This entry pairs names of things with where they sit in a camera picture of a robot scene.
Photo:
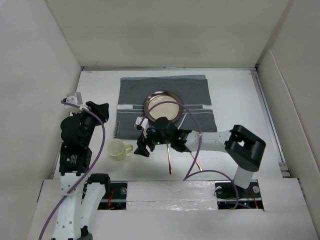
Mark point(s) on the yellow plastic cup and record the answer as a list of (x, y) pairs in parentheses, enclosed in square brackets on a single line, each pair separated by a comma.
[(117, 149)]

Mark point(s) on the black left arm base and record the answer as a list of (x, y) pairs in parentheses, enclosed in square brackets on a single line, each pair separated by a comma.
[(116, 199)]

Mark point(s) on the grey striped cloth placemat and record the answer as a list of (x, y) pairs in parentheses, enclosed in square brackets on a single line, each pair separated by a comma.
[(184, 100)]

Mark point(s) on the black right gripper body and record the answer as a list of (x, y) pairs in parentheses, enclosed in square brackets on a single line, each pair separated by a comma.
[(151, 139)]

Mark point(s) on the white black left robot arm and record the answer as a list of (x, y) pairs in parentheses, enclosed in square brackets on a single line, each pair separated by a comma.
[(81, 191)]

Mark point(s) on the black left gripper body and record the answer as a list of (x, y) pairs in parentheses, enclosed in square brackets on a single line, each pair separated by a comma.
[(94, 109)]

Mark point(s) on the copper fork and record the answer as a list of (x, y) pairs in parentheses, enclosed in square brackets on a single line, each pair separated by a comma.
[(169, 160)]

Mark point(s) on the copper spoon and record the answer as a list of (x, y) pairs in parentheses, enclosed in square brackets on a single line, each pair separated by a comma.
[(196, 162)]

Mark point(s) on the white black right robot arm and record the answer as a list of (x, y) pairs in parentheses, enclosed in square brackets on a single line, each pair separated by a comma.
[(243, 146)]

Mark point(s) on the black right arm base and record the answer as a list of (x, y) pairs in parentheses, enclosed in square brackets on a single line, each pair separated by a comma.
[(227, 198)]

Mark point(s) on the brown rimmed cream plate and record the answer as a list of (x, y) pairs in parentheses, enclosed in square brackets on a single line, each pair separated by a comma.
[(171, 111)]

